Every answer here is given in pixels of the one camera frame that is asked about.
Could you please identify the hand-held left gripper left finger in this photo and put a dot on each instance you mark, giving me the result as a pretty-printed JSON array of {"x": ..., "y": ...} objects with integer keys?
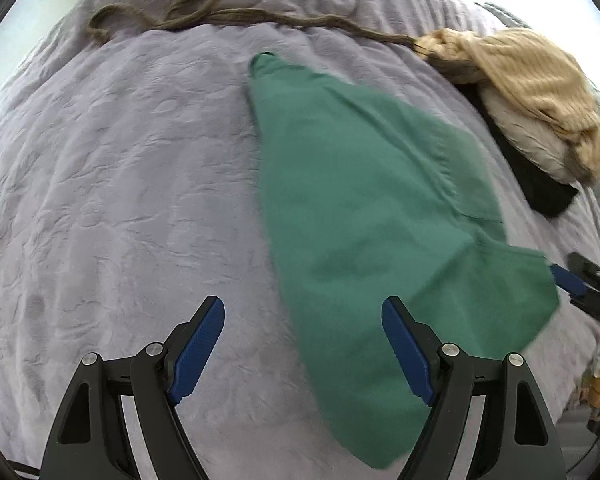
[{"x": 200, "y": 350}]

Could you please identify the lilac textured blanket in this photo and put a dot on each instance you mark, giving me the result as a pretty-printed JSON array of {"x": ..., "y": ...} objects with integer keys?
[{"x": 120, "y": 185}]

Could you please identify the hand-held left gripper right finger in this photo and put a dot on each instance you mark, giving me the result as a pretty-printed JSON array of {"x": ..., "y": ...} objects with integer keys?
[{"x": 405, "y": 350}]

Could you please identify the black garment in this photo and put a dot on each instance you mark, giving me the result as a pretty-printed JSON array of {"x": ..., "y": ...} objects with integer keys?
[{"x": 545, "y": 192}]

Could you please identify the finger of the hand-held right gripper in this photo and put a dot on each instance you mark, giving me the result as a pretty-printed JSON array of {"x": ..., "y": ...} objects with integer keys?
[
  {"x": 567, "y": 279},
  {"x": 582, "y": 262}
]

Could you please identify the beige ribbed knit garment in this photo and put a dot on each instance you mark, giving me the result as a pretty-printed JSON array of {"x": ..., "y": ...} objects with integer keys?
[{"x": 535, "y": 70}]

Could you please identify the green button-up shirt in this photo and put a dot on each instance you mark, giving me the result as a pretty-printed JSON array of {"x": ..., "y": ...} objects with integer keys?
[{"x": 360, "y": 210}]

